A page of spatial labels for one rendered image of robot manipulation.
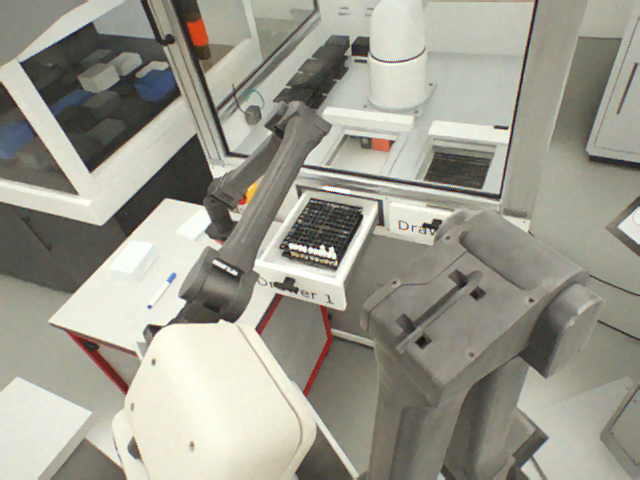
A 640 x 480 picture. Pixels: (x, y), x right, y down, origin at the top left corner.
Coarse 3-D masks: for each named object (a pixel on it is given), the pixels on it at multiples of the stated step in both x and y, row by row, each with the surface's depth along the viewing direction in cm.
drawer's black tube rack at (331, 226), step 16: (304, 208) 146; (320, 208) 145; (336, 208) 145; (352, 208) 144; (304, 224) 141; (320, 224) 145; (336, 224) 140; (352, 224) 139; (288, 240) 137; (304, 240) 137; (320, 240) 136; (336, 240) 135; (288, 256) 137
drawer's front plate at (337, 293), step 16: (256, 272) 131; (272, 272) 128; (288, 272) 125; (304, 272) 124; (272, 288) 134; (304, 288) 127; (320, 288) 124; (336, 288) 121; (320, 304) 130; (336, 304) 127
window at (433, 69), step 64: (192, 0) 120; (256, 0) 113; (320, 0) 107; (384, 0) 102; (448, 0) 97; (512, 0) 93; (256, 64) 126; (320, 64) 118; (384, 64) 112; (448, 64) 106; (512, 64) 101; (256, 128) 142; (384, 128) 124; (448, 128) 117
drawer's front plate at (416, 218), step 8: (392, 208) 139; (400, 208) 138; (408, 208) 137; (416, 208) 136; (424, 208) 136; (392, 216) 141; (400, 216) 140; (408, 216) 139; (416, 216) 137; (424, 216) 136; (432, 216) 135; (440, 216) 134; (392, 224) 143; (408, 224) 141; (416, 224) 140; (400, 232) 145; (408, 232) 143; (416, 232) 142; (432, 232) 139
